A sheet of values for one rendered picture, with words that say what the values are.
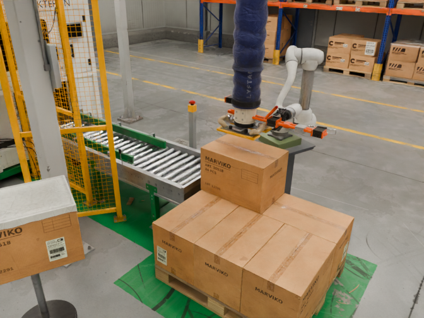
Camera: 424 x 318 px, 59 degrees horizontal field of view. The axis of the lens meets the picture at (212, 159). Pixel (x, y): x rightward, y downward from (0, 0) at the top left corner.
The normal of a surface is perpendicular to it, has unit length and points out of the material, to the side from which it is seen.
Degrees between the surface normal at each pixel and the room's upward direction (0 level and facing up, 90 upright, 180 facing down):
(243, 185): 90
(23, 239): 90
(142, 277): 0
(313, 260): 0
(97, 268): 0
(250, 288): 90
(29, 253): 90
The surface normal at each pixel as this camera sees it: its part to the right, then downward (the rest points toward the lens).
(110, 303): 0.01, -0.90
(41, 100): 0.80, 0.27
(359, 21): -0.62, 0.34
